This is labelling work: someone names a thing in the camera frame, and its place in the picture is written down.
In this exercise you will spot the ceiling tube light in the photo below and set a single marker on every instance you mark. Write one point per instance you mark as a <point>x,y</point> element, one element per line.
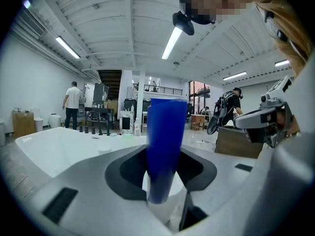
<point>282,63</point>
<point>67,47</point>
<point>171,43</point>
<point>235,75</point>

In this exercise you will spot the white bathtub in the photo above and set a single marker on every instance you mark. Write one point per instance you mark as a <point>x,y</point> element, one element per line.
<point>73,146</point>

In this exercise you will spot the black bathtub faucet set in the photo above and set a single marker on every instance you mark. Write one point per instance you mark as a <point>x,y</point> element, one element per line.
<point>94,128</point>

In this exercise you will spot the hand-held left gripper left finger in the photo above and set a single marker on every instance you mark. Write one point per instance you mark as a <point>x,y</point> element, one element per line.
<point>93,205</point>

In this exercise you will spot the dark wooden cabinet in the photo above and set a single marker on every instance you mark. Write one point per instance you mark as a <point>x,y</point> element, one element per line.
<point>236,141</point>

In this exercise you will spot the white marble cabinet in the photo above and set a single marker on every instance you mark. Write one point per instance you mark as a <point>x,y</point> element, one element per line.
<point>126,122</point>

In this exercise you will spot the blue bottle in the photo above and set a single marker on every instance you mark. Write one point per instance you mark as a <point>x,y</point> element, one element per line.
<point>165,141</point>

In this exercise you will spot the black table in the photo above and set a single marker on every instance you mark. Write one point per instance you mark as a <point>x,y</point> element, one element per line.
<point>103,110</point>

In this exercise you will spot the grey soap dish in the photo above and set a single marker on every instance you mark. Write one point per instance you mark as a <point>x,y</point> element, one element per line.
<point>113,134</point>

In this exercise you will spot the black head-worn camera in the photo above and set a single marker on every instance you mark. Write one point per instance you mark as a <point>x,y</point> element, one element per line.
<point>183,22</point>

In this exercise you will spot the clear plastic water bottle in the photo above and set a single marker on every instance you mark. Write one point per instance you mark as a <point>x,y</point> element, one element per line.
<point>137,128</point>

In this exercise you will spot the round white toilet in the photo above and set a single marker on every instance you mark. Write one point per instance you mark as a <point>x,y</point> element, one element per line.
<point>54,120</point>

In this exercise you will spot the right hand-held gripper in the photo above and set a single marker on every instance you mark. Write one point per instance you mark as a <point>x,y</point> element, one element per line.
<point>270,99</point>

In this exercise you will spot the taped cardboard box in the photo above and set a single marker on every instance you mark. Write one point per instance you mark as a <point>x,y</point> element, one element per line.
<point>23,124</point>

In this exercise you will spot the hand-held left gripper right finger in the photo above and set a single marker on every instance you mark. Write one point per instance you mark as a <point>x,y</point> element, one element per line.
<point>246,193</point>

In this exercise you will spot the person's right hand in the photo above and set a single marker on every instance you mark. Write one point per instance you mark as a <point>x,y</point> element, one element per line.
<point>284,120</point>

